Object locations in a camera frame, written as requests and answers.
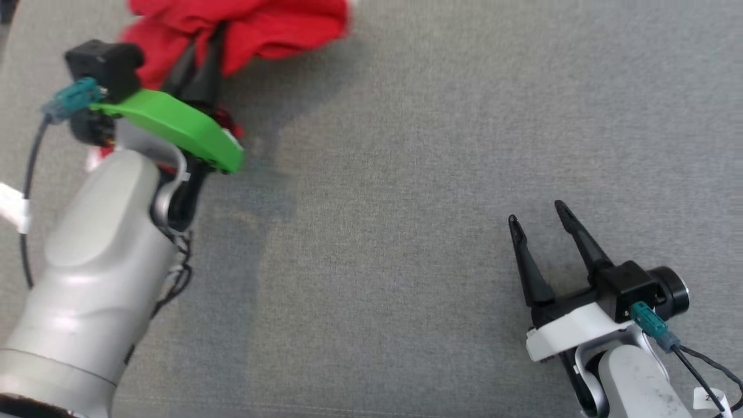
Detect red garment with white trim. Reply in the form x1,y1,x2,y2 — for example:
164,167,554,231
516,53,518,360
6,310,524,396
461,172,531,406
86,0,355,175

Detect white right cable label tag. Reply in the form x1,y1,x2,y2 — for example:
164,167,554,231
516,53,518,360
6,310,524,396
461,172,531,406
693,387,730,414

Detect grey fabric sofa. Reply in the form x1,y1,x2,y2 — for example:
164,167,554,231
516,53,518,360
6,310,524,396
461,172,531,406
0,0,743,418

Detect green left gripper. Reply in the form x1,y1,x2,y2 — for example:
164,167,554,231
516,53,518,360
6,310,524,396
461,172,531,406
90,26,244,192

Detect black right camera cable teal plug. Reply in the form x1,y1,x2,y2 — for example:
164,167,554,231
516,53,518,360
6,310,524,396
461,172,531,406
630,301,743,418

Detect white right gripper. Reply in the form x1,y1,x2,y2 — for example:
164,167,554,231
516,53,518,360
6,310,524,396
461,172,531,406
508,200,639,363

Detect white left cable label tag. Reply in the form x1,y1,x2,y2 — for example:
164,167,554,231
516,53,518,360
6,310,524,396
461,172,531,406
0,183,31,234

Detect black camera cable teal plug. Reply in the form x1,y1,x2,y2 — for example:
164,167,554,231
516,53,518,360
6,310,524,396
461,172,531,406
630,301,743,418
19,77,106,289

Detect white cable label tag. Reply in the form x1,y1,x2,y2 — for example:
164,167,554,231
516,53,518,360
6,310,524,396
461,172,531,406
693,387,730,414
0,183,31,234

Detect thin black left arm wires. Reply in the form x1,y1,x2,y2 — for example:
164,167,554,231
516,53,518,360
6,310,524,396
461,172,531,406
152,229,193,317

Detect black left camera cable teal plug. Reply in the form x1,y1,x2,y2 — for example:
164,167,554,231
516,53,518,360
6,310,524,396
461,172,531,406
19,77,106,289

